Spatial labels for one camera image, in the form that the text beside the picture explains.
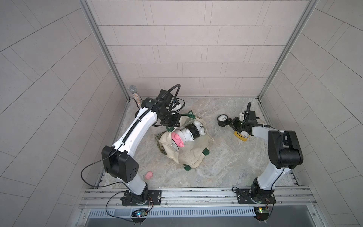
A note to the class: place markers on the pink eraser piece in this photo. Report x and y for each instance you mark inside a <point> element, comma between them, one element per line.
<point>148,175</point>

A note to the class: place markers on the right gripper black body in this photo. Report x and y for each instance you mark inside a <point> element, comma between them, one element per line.
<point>239,126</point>

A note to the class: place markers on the beige canvas tote bag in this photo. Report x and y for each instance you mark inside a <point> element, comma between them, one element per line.
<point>188,144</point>

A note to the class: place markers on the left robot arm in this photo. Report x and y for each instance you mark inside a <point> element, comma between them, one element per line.
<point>118,159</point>

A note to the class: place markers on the right controller board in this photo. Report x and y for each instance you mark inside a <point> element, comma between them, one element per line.
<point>262,213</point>

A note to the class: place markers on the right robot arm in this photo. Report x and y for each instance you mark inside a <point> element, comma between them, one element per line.
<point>284,153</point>

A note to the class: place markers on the small white alarm clock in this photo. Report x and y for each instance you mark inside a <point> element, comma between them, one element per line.
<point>187,135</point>

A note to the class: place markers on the left metal corner profile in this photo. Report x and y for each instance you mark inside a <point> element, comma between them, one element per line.
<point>101,42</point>

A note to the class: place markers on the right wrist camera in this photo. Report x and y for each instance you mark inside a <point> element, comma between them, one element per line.
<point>244,115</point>

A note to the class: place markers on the black and white alarm clock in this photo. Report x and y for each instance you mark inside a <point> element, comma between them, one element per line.
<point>193,130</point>

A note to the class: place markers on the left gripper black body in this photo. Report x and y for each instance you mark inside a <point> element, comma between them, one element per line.
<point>169,119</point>

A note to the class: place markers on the pink alarm clock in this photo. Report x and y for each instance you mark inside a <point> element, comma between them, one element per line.
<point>178,139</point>

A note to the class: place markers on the metal corner wall profile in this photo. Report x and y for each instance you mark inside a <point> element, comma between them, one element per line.
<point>306,14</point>

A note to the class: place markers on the left controller board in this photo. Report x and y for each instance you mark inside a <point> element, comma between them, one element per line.
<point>141,213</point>

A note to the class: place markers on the black twin-bell alarm clock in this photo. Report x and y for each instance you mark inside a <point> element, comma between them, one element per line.
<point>223,120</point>

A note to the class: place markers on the controller board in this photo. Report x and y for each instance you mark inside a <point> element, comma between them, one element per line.
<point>141,213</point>
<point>262,213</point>

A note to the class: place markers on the white twin-bell alarm clock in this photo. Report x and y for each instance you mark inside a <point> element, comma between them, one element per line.
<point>200,128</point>

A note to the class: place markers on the yellow square alarm clock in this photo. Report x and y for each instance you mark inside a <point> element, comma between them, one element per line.
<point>243,136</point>

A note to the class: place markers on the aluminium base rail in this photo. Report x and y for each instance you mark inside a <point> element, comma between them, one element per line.
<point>295,206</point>

